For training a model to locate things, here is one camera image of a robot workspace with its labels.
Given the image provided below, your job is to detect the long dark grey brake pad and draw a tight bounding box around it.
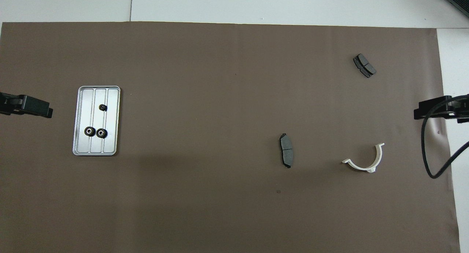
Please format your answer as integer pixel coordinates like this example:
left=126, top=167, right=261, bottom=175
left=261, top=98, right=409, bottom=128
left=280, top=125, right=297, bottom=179
left=279, top=133, right=294, bottom=169

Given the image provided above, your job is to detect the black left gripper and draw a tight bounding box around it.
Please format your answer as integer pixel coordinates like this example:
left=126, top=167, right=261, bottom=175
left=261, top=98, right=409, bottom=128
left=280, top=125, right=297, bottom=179
left=0, top=93, right=53, bottom=118

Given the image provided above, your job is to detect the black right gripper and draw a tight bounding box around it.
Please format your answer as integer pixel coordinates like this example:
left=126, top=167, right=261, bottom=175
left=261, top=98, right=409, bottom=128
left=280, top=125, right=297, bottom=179
left=414, top=95, right=469, bottom=123

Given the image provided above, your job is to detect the short dark grey brake pad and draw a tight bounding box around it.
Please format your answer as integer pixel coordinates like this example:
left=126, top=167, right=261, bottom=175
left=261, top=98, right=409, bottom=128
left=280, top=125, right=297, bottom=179
left=352, top=53, right=377, bottom=78

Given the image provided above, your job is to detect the brown paper table mat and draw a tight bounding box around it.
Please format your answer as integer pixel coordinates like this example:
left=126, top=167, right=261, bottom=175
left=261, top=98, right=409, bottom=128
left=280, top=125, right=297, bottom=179
left=0, top=22, right=461, bottom=253

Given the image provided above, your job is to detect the silver metal tray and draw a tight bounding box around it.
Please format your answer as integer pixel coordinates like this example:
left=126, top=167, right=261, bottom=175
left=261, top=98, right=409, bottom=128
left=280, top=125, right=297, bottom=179
left=72, top=86, right=121, bottom=156

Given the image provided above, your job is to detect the white curved plastic bracket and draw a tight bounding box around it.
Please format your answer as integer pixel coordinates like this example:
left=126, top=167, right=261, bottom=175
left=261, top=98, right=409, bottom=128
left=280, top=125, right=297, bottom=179
left=341, top=143, right=385, bottom=173

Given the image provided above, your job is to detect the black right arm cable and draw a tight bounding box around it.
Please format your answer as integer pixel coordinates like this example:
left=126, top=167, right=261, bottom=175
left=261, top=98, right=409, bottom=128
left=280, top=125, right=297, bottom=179
left=421, top=95, right=469, bottom=179

